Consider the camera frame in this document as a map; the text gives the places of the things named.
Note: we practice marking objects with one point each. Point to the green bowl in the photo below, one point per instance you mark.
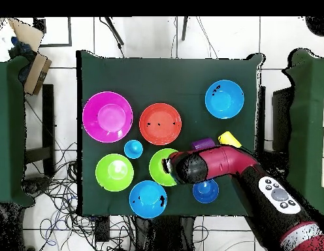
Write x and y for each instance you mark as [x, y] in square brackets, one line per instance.
[114, 172]
[156, 167]

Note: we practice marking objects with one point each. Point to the orange bowl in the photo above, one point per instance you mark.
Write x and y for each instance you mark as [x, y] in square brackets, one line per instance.
[160, 124]

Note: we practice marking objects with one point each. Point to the purple cup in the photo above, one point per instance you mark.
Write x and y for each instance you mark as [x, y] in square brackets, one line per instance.
[202, 143]

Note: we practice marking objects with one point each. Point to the yellow cup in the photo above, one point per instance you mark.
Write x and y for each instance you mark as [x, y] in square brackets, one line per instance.
[227, 138]

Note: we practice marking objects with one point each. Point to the light blue bowl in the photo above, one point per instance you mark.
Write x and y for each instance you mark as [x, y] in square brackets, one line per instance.
[224, 99]
[147, 200]

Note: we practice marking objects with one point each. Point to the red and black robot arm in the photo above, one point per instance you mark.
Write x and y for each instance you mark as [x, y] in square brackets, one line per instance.
[224, 159]

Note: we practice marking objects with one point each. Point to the light blue cup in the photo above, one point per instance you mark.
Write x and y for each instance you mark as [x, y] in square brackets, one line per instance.
[133, 149]

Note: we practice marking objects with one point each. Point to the small dark blue bowl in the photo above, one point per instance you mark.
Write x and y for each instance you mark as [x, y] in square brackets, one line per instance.
[205, 193]

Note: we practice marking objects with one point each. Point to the pink bowl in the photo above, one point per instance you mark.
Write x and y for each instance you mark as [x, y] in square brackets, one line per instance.
[107, 117]

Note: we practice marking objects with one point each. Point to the dark green table cloth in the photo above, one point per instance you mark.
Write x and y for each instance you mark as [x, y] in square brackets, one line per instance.
[164, 75]

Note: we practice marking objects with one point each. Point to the black metal stand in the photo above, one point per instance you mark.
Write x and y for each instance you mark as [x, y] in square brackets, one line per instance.
[48, 117]
[281, 117]

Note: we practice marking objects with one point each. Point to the black tripod leg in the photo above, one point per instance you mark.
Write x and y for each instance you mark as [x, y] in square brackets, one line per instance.
[184, 28]
[115, 32]

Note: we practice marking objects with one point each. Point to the green cloth side table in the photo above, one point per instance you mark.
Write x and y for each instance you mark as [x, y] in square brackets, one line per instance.
[9, 130]
[308, 104]

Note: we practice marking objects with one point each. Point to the brown cardboard box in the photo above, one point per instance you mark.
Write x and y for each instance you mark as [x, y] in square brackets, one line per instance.
[36, 74]

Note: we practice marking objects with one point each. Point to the brown cardboard sheet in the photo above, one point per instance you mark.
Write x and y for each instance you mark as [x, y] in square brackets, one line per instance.
[27, 34]

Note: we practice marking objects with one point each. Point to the black pedestal leg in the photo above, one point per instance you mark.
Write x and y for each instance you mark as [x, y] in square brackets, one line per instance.
[36, 186]

